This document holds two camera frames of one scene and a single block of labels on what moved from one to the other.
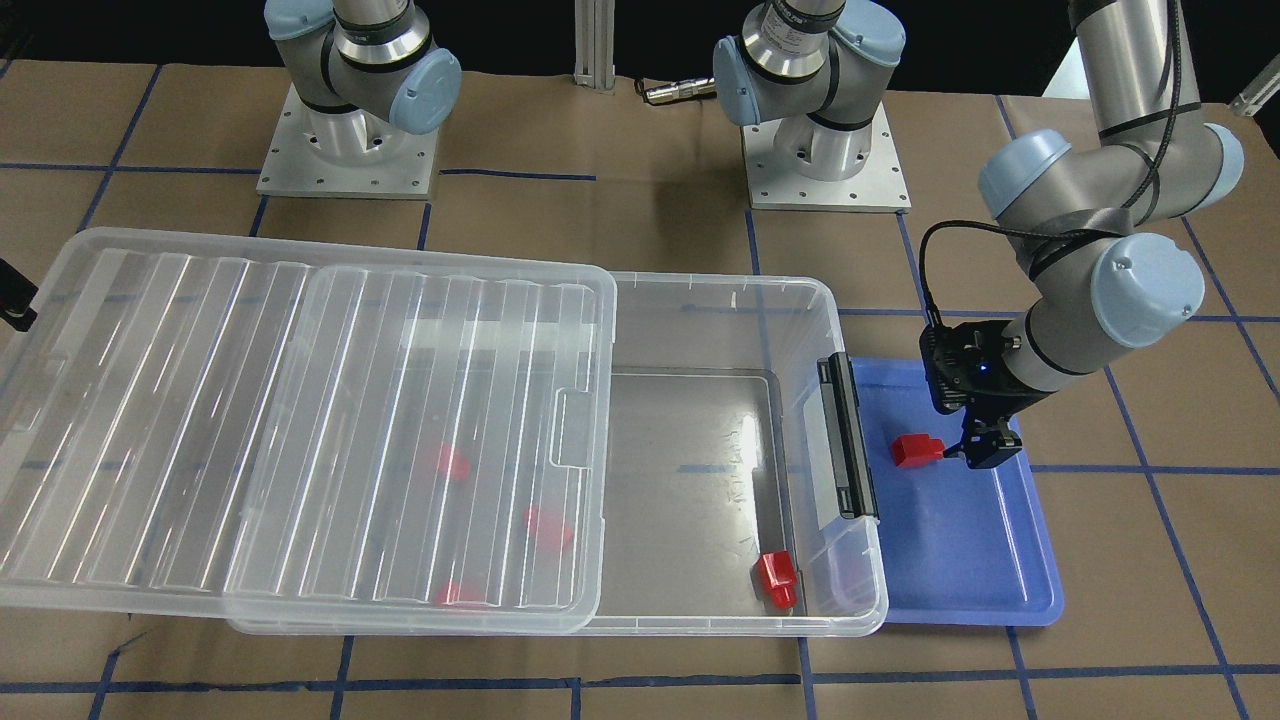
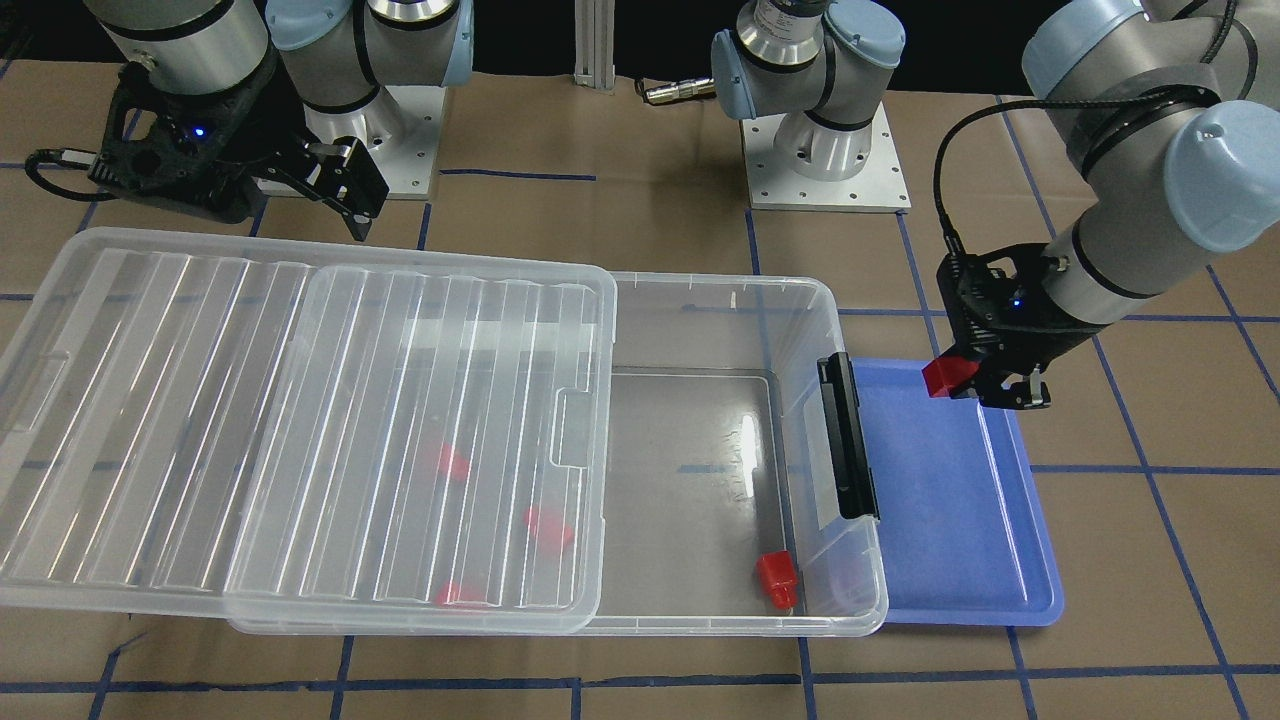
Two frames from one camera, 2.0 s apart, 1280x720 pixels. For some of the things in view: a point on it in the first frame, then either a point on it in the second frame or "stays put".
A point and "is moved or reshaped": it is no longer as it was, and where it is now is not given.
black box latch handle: x=856 y=485 stays put
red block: x=910 y=450 is moved or reshaped
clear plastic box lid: x=305 y=439 stays put
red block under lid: x=547 y=529 stays put
